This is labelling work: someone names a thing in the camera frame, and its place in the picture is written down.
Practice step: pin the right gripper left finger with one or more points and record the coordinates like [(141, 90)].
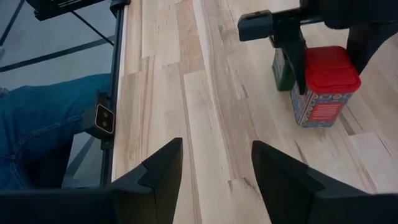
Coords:
[(140, 193)]

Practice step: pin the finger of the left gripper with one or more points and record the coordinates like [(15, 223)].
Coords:
[(289, 34), (367, 43)]

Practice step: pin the person's leg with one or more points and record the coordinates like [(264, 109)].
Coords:
[(46, 124)]

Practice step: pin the red lid spice tin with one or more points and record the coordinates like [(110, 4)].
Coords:
[(329, 71)]

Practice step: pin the black camera white bezel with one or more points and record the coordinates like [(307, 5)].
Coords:
[(104, 119)]

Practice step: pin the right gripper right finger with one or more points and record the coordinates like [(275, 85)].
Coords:
[(295, 193)]

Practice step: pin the black metal table frame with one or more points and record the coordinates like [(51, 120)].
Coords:
[(117, 46)]

